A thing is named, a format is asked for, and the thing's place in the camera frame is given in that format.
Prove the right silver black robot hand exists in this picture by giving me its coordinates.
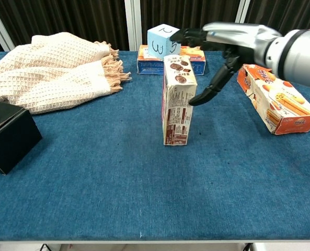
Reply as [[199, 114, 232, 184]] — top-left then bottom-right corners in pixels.
[[170, 21, 283, 107]]

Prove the white red cookie box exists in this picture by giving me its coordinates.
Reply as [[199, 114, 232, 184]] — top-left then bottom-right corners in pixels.
[[162, 54, 198, 146]]

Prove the orange biscuit box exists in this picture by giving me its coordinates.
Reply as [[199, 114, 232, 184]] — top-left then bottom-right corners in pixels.
[[236, 64, 310, 136]]

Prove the blue cracker box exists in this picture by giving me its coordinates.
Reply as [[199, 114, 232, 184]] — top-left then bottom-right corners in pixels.
[[136, 44, 206, 76]]

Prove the black cardboard box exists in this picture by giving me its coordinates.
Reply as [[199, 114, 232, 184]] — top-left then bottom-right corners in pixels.
[[0, 98, 43, 176]]

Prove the light blue numbered cube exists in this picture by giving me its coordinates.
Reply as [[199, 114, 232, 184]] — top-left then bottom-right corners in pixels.
[[147, 24, 183, 60]]

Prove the black pleated curtain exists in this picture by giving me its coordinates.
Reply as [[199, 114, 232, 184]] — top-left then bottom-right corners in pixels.
[[0, 0, 310, 53]]

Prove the blue table cloth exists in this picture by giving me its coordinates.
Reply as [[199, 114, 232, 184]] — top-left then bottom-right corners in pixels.
[[0, 50, 310, 242]]

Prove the cream woven fringed towel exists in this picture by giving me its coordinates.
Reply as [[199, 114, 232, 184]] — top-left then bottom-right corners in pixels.
[[0, 31, 132, 115]]

